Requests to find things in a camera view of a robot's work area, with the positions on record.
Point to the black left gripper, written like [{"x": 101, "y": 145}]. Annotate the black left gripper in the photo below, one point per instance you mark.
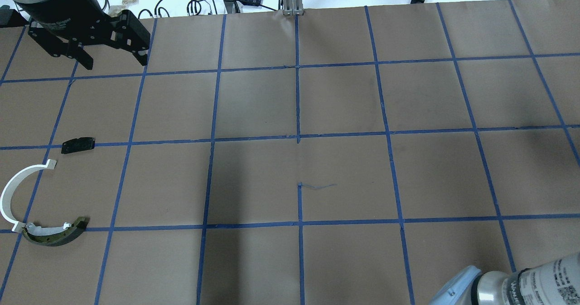
[{"x": 68, "y": 7}]

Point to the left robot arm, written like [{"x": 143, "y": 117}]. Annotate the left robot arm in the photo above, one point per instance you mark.
[{"x": 35, "y": 7}]

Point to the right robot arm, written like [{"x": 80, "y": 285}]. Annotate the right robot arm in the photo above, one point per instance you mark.
[{"x": 553, "y": 283}]

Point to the black brake pad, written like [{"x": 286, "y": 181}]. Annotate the black brake pad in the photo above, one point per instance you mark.
[{"x": 80, "y": 144}]

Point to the olive brake shoe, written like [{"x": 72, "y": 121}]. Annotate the olive brake shoe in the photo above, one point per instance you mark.
[{"x": 55, "y": 236}]

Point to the white curved plastic bracket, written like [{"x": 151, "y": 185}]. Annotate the white curved plastic bracket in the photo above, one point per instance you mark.
[{"x": 10, "y": 188}]

